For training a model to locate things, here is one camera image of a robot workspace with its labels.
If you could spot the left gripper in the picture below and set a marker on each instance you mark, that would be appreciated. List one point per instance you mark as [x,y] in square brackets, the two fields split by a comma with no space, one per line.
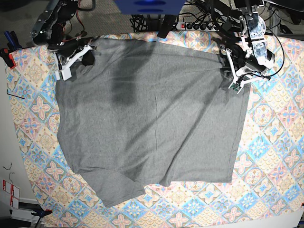
[245,63]

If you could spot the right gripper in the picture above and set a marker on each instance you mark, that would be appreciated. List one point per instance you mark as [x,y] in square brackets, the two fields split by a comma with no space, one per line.
[67,49]

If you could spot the grey T-shirt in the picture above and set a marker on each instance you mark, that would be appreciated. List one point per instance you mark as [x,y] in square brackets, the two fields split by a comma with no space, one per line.
[149,113]

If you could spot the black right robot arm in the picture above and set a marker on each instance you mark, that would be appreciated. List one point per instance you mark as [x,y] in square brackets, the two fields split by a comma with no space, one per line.
[50,29]

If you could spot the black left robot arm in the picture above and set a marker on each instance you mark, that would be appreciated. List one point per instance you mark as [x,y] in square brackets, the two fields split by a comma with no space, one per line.
[251,34]

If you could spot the white power strip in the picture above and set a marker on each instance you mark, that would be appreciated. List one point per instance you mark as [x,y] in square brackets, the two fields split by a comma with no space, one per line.
[184,26]

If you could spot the red black clamp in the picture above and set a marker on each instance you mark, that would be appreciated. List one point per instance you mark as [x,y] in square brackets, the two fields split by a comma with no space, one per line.
[8,58]

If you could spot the patterned tile tablecloth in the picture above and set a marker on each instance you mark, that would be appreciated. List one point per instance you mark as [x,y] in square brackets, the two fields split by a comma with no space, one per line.
[267,180]

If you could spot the red white label tag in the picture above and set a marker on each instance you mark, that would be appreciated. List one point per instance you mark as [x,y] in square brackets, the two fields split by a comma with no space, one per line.
[9,194]

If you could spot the blue orange bottom clamp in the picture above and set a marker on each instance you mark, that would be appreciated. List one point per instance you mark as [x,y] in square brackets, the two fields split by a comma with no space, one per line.
[40,213]

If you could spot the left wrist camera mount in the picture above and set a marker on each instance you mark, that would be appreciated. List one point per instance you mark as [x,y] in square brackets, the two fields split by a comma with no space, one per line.
[238,82]

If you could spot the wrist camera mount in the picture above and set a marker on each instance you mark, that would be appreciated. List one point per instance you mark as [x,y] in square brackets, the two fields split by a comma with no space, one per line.
[238,82]
[64,71]

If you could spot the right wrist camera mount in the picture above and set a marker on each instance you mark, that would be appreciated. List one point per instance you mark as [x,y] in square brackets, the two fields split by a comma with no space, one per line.
[64,71]

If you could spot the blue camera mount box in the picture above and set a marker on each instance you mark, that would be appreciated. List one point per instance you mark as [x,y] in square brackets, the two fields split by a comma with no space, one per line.
[158,7]

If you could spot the black mount post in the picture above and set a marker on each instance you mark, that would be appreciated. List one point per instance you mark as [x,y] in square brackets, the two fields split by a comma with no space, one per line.
[166,26]

